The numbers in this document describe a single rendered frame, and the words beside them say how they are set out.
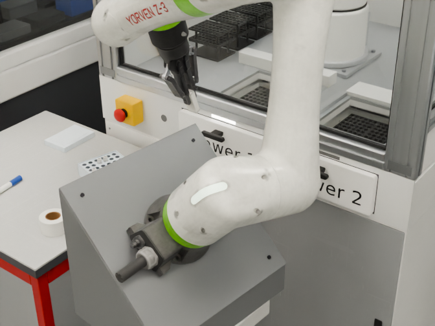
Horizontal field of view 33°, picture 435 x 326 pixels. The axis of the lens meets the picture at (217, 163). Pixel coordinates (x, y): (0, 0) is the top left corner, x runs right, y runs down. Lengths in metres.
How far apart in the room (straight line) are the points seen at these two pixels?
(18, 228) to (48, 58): 0.82
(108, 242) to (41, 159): 0.81
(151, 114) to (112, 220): 0.75
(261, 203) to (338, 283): 0.73
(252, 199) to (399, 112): 0.51
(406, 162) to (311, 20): 0.53
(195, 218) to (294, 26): 0.39
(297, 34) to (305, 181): 0.28
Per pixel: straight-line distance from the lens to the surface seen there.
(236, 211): 1.32
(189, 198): 1.35
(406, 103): 1.70
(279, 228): 2.06
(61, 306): 1.95
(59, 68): 2.64
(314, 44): 1.38
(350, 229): 1.93
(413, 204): 1.82
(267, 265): 1.62
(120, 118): 2.18
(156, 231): 1.44
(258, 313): 1.65
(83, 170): 2.10
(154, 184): 1.55
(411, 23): 1.64
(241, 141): 1.98
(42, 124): 2.44
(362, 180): 1.81
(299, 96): 1.39
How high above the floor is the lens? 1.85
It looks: 30 degrees down
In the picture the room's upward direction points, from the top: straight up
